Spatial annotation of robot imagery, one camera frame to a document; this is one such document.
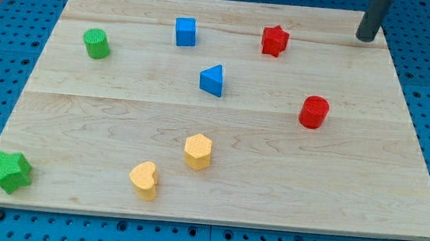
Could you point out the yellow hexagon block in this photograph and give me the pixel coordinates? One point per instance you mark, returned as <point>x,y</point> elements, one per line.
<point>198,152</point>

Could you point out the blue triangle block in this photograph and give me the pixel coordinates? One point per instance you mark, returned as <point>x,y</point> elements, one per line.
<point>211,80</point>

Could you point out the light wooden board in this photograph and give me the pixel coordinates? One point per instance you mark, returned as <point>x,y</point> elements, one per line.
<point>84,124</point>

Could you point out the yellow heart block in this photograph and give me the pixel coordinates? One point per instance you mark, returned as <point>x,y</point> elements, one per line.
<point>144,178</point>

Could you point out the blue cube block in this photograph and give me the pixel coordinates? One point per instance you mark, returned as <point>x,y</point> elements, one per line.
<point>185,31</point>

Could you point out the red cylinder block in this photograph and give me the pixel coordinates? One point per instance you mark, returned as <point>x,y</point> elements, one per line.
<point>313,112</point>

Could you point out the red star block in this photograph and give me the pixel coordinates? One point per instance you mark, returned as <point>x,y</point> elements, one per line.
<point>274,40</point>

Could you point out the green cylinder block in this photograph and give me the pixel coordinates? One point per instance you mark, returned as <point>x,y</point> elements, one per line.
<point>96,43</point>

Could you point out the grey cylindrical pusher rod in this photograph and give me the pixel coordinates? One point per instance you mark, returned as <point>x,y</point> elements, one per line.
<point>371,20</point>

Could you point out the green star block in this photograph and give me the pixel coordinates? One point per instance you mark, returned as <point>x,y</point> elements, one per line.
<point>14,171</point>

